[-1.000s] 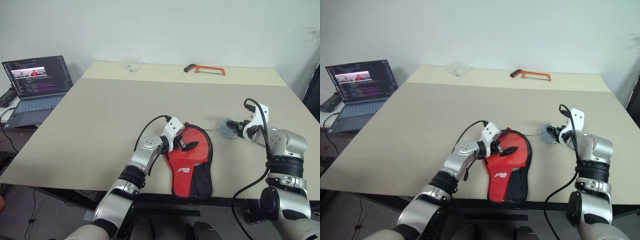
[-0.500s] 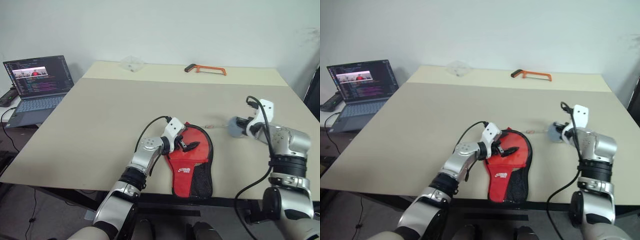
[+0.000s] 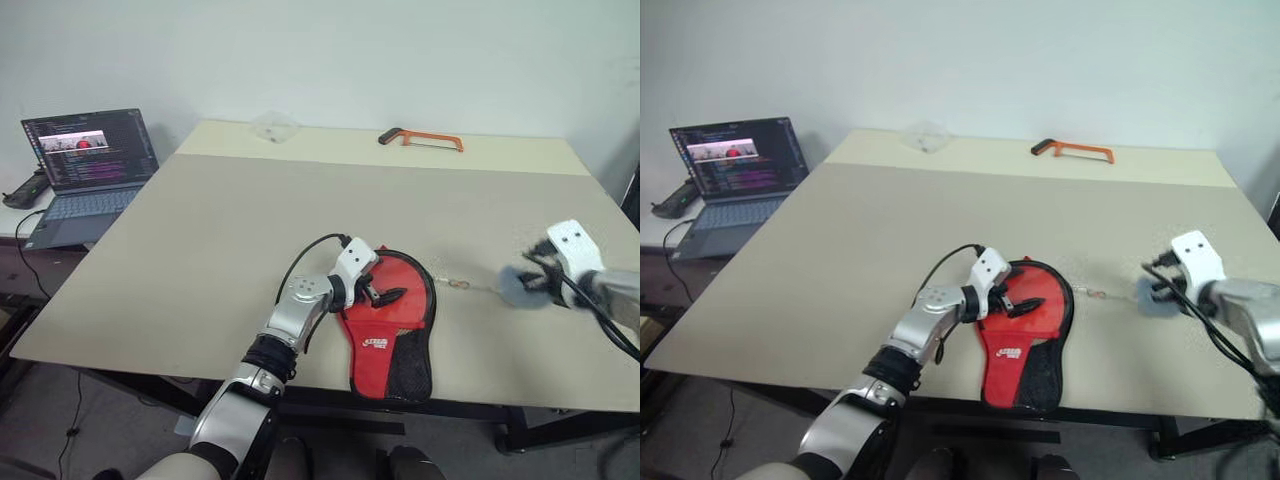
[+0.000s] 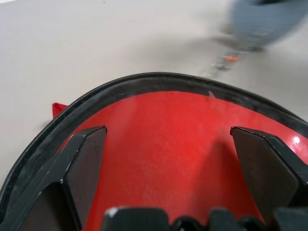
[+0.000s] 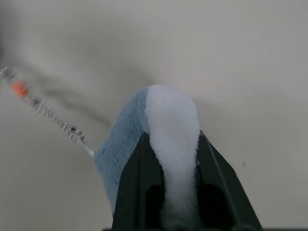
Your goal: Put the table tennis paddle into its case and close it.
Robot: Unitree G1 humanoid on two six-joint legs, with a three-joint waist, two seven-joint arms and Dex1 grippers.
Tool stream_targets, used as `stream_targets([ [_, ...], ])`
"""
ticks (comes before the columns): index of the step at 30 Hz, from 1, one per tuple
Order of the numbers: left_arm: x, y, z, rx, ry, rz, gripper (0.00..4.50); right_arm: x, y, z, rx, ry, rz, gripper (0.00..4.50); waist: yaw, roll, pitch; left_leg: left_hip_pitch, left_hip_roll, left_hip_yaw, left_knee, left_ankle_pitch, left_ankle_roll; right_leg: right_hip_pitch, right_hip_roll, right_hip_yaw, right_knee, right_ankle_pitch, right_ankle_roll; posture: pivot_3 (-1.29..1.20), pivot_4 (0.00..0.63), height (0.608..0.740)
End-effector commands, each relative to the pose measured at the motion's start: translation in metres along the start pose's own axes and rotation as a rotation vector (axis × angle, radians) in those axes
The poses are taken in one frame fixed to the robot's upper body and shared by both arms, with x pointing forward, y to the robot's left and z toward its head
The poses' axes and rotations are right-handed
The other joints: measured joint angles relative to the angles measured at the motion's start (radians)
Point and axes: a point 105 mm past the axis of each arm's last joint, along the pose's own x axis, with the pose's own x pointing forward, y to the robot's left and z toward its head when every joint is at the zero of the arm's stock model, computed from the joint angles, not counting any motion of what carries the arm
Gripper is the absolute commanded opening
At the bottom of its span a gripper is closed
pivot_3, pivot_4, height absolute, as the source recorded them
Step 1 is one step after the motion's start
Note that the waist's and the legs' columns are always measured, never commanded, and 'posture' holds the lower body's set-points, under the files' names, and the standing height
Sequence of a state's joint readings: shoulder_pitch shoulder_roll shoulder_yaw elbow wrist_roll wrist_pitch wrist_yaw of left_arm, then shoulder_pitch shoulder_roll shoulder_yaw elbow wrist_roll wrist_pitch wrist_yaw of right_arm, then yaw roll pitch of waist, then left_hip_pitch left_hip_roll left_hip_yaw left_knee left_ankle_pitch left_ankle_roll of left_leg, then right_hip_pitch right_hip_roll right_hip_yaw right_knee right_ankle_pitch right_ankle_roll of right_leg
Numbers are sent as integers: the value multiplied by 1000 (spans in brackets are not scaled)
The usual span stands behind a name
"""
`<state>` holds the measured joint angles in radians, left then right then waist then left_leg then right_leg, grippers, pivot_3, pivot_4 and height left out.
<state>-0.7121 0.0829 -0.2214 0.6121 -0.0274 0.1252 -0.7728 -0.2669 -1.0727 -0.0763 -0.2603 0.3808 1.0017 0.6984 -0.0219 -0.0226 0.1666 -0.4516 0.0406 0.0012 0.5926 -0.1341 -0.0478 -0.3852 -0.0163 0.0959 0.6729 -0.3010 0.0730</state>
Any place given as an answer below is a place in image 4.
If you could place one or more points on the small orange object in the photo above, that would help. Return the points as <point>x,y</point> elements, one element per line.
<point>231,58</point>

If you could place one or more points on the black table tennis paddle case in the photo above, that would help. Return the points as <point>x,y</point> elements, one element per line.
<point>154,80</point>

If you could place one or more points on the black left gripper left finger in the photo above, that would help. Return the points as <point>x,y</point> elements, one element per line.
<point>81,163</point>

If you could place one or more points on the grey mesh object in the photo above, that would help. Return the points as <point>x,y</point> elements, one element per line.
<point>264,21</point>

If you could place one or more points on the red table tennis paddle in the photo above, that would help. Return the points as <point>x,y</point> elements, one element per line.
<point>168,144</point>

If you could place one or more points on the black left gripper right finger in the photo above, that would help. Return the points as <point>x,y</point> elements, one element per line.
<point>264,168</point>

